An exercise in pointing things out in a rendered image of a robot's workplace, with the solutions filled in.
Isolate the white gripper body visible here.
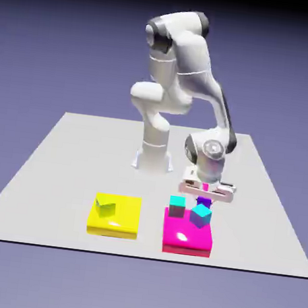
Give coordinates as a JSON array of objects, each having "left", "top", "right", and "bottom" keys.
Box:
[{"left": 177, "top": 177, "right": 237, "bottom": 204}]

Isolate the small purple cube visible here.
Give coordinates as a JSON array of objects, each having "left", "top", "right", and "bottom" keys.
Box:
[{"left": 195, "top": 196, "right": 213, "bottom": 210}]

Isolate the small cyan cube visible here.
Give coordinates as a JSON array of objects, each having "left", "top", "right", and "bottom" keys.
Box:
[
  {"left": 167, "top": 195, "right": 187, "bottom": 219},
  {"left": 188, "top": 202, "right": 214, "bottom": 230}
]

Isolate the small yellow cube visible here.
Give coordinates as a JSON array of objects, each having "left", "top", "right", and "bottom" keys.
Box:
[{"left": 93, "top": 199, "right": 117, "bottom": 220}]

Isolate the large magenta box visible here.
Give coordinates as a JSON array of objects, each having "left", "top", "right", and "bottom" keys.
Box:
[{"left": 159, "top": 206, "right": 216, "bottom": 259}]

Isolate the large yellow box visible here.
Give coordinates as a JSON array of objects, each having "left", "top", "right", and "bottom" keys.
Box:
[{"left": 85, "top": 191, "right": 143, "bottom": 241}]

